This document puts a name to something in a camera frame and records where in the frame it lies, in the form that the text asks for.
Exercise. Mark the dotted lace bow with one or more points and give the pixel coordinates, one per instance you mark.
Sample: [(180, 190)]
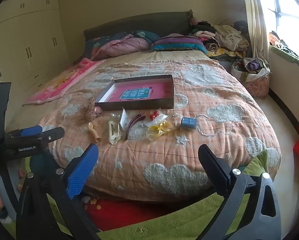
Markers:
[(85, 108)]

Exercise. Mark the green windowsill mat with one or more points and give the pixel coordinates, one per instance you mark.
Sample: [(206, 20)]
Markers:
[(294, 60)]

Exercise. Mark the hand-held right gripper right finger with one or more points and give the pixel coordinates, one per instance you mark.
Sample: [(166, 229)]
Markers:
[(214, 166)]

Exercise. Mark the pink printed blanket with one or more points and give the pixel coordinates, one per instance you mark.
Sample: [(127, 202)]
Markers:
[(64, 80)]

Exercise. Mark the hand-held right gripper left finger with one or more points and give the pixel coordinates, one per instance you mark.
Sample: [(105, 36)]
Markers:
[(80, 172)]

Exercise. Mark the red floral mat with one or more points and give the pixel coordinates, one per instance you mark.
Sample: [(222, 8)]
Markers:
[(119, 212)]

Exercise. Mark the white earring card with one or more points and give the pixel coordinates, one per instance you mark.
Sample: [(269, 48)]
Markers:
[(124, 117)]

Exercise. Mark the purple and teal striped pillow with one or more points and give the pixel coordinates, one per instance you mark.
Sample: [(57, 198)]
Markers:
[(179, 42)]

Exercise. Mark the large pearl earrings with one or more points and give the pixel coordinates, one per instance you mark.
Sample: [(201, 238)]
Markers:
[(97, 111)]

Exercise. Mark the cream wardrobe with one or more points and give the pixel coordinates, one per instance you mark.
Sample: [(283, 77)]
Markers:
[(27, 30)]

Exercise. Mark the shallow cardboard box pink inside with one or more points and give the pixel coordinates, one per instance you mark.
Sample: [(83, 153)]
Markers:
[(162, 92)]

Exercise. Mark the brown hair clip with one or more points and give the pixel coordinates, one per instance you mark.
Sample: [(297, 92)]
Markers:
[(130, 127)]

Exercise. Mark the cream curtain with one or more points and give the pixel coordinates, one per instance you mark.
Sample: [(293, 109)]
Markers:
[(257, 17)]

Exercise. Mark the pile of clothes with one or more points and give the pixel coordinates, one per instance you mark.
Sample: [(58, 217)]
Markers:
[(229, 37)]

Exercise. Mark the green fuzzy rug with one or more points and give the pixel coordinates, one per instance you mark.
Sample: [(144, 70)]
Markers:
[(189, 221)]

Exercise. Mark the small blue box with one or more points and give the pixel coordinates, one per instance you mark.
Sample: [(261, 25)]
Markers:
[(188, 123)]

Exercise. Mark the colourful clothes on windowsill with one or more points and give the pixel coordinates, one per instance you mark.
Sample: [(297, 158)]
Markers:
[(282, 42)]

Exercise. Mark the dark bed headboard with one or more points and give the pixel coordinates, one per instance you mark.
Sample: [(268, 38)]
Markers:
[(139, 22)]

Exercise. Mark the floral fabric laundry bag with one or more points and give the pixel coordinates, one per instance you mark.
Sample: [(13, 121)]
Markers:
[(257, 85)]

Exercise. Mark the clear plastic packet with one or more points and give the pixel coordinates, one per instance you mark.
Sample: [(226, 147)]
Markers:
[(162, 118)]

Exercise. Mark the red bead earrings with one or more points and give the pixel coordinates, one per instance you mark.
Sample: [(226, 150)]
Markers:
[(153, 116)]

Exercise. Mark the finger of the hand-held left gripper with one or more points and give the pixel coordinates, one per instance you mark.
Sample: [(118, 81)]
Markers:
[(29, 131), (53, 135)]

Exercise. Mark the pink and navy folded comforter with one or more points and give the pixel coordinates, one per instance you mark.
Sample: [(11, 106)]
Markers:
[(124, 46)]

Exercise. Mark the beige bed sheet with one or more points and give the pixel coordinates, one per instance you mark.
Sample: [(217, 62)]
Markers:
[(177, 54)]

